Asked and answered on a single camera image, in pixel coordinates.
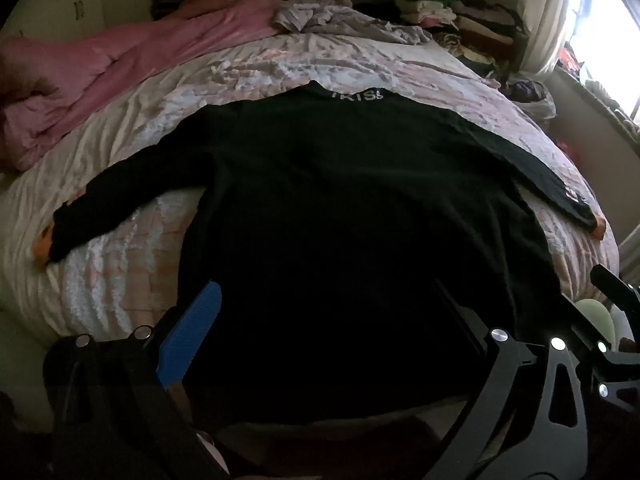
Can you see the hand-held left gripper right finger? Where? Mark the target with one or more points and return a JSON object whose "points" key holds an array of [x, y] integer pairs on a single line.
{"points": [[500, 360]]}

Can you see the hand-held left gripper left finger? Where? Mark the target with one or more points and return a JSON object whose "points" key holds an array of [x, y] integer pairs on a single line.
{"points": [[192, 330]]}

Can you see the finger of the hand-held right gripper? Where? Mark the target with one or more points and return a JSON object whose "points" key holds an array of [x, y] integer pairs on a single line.
{"points": [[617, 287], [615, 375]]}

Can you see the black long-sleeved shirt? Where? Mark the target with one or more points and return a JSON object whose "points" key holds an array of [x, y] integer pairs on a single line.
{"points": [[350, 235]]}

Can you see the pile of folded clothes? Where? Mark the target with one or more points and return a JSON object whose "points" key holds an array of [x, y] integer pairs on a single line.
{"points": [[475, 20]]}

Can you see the pale green object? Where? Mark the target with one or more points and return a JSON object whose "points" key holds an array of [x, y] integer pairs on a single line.
{"points": [[595, 317]]}

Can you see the colourful clutter heap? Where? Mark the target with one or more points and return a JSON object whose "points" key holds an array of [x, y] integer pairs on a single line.
{"points": [[612, 105]]}

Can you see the white plastic bag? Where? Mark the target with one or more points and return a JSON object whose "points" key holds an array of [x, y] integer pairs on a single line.
{"points": [[542, 107]]}

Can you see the window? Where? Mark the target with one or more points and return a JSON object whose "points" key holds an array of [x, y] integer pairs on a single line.
{"points": [[610, 35]]}

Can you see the pink duvet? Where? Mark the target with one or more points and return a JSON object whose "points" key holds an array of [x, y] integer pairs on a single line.
{"points": [[100, 70]]}

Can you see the bed with patterned cover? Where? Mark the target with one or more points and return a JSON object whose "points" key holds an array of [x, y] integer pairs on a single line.
{"points": [[300, 65]]}

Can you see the cream curtain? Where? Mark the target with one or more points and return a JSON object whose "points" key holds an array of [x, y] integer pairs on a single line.
{"points": [[545, 10]]}

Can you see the crumpled lilac cloth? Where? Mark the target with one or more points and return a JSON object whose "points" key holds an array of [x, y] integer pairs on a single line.
{"points": [[350, 22]]}

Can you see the cream wardrobe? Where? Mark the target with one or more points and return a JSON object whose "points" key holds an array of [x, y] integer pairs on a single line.
{"points": [[50, 0]]}

